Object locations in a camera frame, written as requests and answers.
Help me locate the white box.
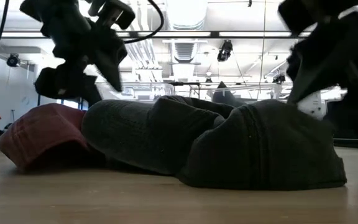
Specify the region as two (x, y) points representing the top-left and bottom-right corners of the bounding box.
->
(296, 90), (328, 121)

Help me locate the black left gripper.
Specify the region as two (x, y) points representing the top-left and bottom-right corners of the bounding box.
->
(19, 0), (129, 108)

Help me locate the silver ceiling air duct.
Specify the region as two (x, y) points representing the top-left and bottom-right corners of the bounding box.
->
(165, 0), (208, 31)

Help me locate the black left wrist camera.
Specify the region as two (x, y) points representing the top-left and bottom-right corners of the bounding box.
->
(88, 0), (136, 30)

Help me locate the long ceiling light strip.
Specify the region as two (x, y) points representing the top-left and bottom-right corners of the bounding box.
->
(0, 30), (312, 39)

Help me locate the black ceiling spotlight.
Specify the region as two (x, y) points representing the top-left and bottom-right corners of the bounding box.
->
(272, 73), (287, 85)
(216, 39), (234, 63)
(6, 53), (21, 68)

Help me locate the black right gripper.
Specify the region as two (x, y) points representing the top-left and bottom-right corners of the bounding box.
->
(277, 0), (358, 105)

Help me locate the red cap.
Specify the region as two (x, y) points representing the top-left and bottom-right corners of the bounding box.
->
(0, 103), (105, 173)

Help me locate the dark grey cap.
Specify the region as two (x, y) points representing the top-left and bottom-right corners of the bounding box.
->
(176, 98), (348, 191)
(81, 95), (236, 177)

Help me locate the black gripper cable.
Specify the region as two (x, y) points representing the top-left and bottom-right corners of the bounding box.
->
(123, 0), (165, 45)

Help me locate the dark pointed cloth object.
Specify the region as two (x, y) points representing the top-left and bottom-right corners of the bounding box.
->
(211, 81), (247, 108)

